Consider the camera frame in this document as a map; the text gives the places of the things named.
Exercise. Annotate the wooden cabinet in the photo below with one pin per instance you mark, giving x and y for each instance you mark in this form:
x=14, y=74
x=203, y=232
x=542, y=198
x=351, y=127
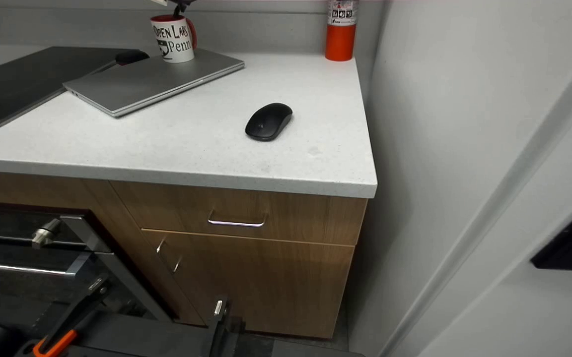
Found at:
x=266, y=264

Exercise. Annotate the black metal cart frame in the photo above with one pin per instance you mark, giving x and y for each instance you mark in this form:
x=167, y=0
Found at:
x=40, y=264

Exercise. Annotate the black clamp with silver bolt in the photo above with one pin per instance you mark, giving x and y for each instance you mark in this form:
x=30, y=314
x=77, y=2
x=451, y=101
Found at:
x=218, y=327

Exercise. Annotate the orange and black clamp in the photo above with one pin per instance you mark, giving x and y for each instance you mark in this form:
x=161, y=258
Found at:
x=60, y=333

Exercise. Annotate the orange bottle with white label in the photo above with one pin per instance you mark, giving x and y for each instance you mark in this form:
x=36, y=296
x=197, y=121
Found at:
x=340, y=38

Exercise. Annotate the silver closed laptop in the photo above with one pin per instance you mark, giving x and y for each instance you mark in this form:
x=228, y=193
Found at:
x=149, y=79

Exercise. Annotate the black flat keyboard pad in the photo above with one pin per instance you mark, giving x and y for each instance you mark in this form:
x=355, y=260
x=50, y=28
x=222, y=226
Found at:
x=24, y=81

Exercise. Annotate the black computer mouse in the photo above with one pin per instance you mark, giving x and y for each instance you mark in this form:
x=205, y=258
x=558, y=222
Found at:
x=268, y=121

